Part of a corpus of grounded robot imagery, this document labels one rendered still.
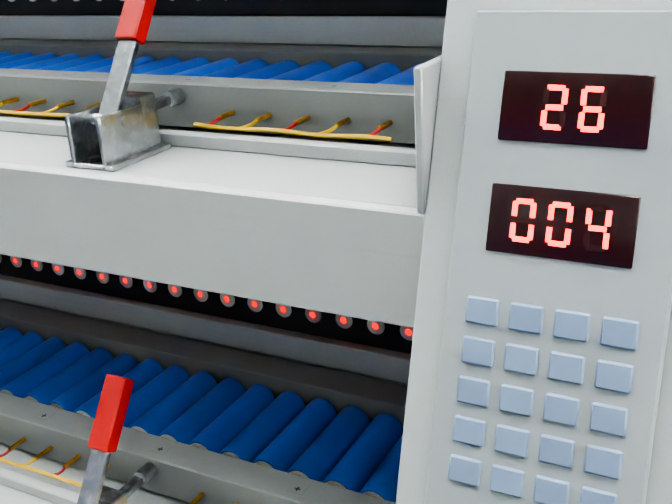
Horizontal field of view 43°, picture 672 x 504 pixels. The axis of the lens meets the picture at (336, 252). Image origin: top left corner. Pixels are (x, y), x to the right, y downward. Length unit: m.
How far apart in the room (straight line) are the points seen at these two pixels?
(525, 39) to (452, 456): 0.14
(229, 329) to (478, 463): 0.28
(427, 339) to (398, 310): 0.02
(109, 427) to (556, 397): 0.22
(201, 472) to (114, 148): 0.16
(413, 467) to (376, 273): 0.07
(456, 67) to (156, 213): 0.14
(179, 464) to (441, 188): 0.22
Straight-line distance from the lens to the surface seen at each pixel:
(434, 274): 0.29
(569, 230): 0.28
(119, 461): 0.48
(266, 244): 0.33
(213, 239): 0.35
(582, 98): 0.28
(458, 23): 0.30
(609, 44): 0.28
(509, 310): 0.28
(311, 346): 0.51
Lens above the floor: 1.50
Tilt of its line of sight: 5 degrees down
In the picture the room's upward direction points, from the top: 5 degrees clockwise
